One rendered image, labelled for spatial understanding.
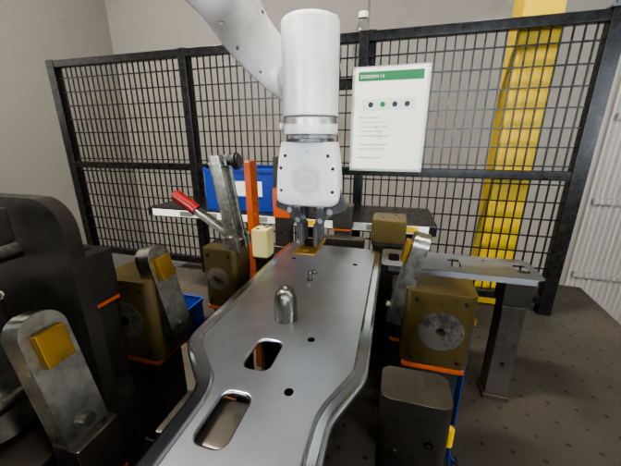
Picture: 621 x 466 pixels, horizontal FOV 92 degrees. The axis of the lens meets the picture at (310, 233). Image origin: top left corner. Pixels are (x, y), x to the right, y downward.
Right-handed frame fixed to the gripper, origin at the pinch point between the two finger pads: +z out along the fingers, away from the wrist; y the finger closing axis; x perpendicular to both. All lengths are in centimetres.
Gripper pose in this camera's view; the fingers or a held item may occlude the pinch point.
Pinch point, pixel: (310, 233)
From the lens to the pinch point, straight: 51.2
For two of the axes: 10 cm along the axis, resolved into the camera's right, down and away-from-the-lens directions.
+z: 0.0, 9.6, 3.0
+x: 2.6, -2.9, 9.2
